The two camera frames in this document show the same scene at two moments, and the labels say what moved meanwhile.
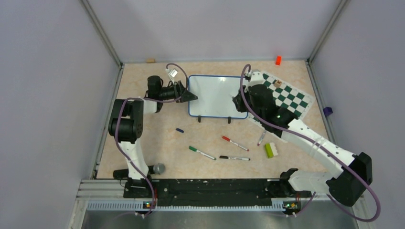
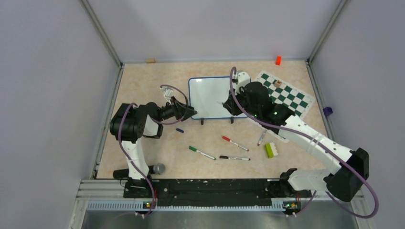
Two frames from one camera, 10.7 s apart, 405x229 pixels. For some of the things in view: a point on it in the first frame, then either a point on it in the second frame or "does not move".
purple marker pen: (262, 137) does not move
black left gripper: (180, 95) → (178, 109)
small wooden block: (150, 60) does not move
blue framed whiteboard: (215, 94) does not move
